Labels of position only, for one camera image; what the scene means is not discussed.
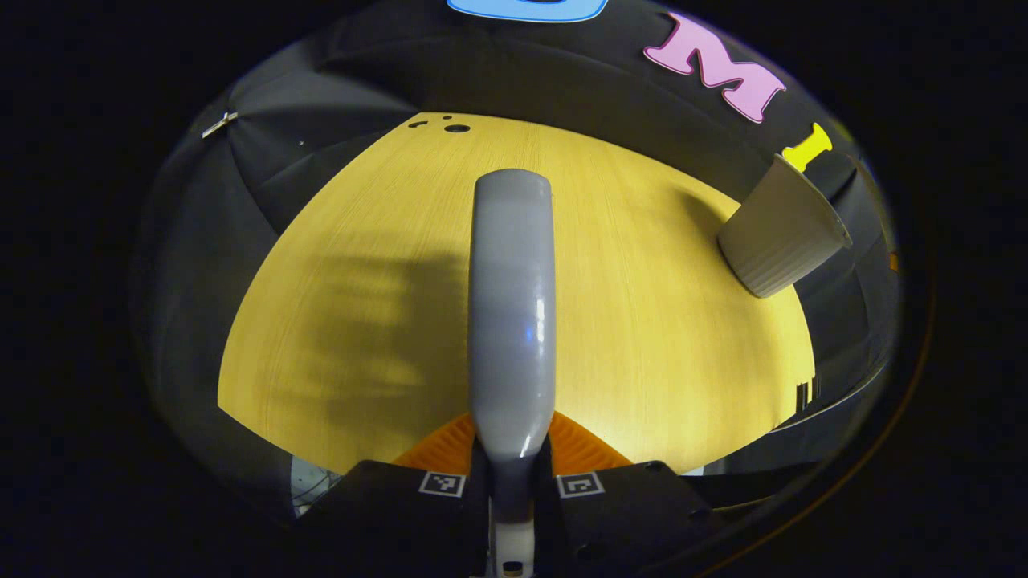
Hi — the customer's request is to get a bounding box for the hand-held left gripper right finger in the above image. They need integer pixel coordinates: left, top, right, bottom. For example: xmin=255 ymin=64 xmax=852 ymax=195
xmin=533 ymin=412 xmax=728 ymax=567

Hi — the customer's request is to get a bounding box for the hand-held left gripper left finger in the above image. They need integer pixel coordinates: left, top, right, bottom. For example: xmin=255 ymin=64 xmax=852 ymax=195
xmin=301 ymin=413 xmax=491 ymax=567

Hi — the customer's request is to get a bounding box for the small grey broom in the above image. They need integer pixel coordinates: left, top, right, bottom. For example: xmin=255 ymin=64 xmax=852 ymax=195
xmin=468 ymin=169 xmax=557 ymax=578

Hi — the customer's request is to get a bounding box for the white ribbed garbage bin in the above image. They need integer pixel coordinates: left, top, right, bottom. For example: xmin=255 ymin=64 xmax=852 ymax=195
xmin=716 ymin=154 xmax=853 ymax=299

